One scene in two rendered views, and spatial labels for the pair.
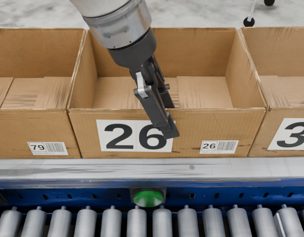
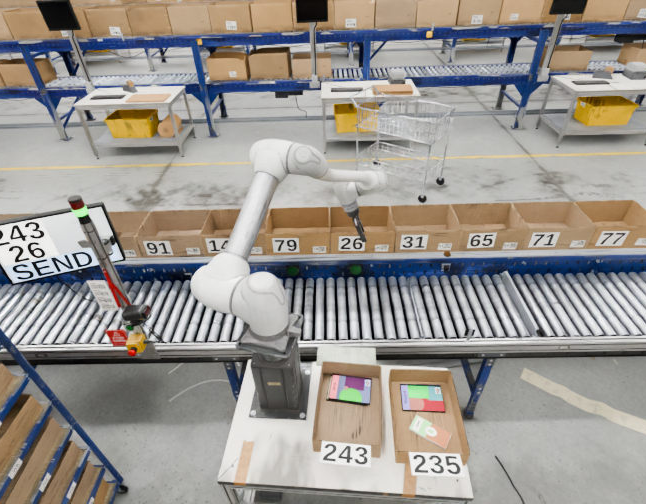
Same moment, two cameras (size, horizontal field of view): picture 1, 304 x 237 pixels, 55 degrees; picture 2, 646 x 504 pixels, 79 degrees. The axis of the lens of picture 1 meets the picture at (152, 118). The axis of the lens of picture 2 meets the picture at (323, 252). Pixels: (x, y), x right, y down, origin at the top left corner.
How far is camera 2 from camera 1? 182 cm
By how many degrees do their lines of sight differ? 10
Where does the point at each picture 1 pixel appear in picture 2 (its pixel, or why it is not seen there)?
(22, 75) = (298, 226)
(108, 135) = (342, 243)
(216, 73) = (383, 224)
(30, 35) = (306, 210)
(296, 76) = (419, 225)
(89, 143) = (334, 246)
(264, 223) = (402, 280)
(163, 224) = (361, 281)
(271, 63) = (406, 220)
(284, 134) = (404, 242)
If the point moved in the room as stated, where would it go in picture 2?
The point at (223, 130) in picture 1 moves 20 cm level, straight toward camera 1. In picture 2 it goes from (382, 240) to (372, 260)
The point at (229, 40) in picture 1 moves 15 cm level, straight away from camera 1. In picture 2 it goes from (386, 210) to (390, 199)
